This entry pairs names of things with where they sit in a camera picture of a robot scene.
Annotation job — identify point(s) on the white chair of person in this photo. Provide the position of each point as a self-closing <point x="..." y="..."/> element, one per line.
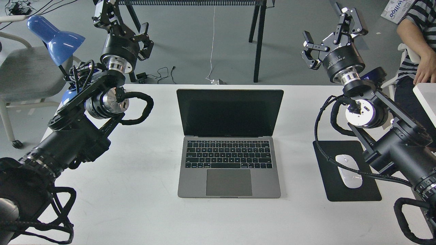
<point x="414" y="57"/>

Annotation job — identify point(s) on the grey office chair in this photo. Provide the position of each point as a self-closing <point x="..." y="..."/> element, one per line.
<point x="28" y="77"/>

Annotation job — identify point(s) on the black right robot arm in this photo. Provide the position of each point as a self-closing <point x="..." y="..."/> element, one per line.
<point x="395" y="144"/>

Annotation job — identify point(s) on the black metal table frame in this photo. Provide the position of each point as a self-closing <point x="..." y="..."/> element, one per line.
<point x="205" y="39"/>

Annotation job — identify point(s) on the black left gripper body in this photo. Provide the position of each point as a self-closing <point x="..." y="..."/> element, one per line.
<point x="120" y="54"/>

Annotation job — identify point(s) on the white side table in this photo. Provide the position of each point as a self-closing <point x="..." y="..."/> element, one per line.
<point x="426" y="95"/>

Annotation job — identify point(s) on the black mouse pad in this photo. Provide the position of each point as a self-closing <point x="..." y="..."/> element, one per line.
<point x="335" y="188"/>

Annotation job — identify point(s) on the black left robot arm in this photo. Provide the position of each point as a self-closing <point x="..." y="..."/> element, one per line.
<point x="80" y="131"/>

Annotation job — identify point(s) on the white printed box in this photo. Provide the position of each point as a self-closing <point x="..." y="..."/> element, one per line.
<point x="395" y="10"/>

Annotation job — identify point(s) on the blue desk lamp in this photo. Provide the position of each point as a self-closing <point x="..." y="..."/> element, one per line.
<point x="60" y="44"/>

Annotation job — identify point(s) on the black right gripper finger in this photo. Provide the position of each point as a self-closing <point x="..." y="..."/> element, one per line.
<point x="350" y="25"/>
<point x="309" y="47"/>

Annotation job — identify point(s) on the grey laptop computer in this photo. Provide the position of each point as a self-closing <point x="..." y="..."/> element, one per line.
<point x="228" y="149"/>

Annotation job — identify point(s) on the person in striped shirt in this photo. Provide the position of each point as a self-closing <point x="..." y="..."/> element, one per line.
<point x="417" y="30"/>

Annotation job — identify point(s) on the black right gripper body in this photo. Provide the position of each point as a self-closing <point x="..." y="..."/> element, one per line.
<point x="340" y="59"/>

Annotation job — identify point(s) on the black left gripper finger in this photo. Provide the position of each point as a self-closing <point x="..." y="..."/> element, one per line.
<point x="108" y="17"/>
<point x="147" y="43"/>

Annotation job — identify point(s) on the white computer mouse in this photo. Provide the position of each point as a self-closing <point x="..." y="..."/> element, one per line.
<point x="350" y="179"/>

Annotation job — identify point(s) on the person's bare hand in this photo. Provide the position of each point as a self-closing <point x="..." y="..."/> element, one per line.
<point x="426" y="71"/>

